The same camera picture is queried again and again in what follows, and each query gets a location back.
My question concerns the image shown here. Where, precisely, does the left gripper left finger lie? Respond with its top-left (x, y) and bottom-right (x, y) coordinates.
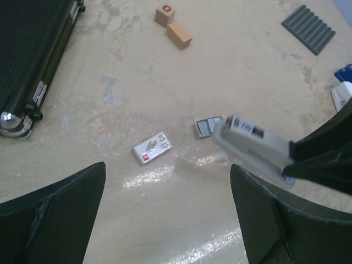
top-left (1, 162), bottom-right (106, 263)

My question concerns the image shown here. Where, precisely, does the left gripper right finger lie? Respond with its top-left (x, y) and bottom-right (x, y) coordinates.
top-left (230, 164), bottom-right (351, 263)

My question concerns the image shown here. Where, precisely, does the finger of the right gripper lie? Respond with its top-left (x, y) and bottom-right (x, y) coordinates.
top-left (282, 100), bottom-right (351, 190)

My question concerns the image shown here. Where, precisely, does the grey metal stapler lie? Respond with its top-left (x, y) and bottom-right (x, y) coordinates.
top-left (212, 115), bottom-right (295, 189)

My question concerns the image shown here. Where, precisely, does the blue stapler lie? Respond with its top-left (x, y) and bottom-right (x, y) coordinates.
top-left (334, 63), bottom-right (352, 83)

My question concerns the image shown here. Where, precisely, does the grey studded baseplate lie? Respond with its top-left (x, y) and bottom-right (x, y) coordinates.
top-left (281, 4), bottom-right (336, 56)

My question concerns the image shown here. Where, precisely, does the black hard case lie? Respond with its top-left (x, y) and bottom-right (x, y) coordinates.
top-left (1, 0), bottom-right (85, 138)

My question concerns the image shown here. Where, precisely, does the plain wooden block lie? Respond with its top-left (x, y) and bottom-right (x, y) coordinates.
top-left (166, 22), bottom-right (193, 50)

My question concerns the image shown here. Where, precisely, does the wooden cube with circle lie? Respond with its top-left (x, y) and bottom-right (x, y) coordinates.
top-left (154, 4), bottom-right (175, 28)

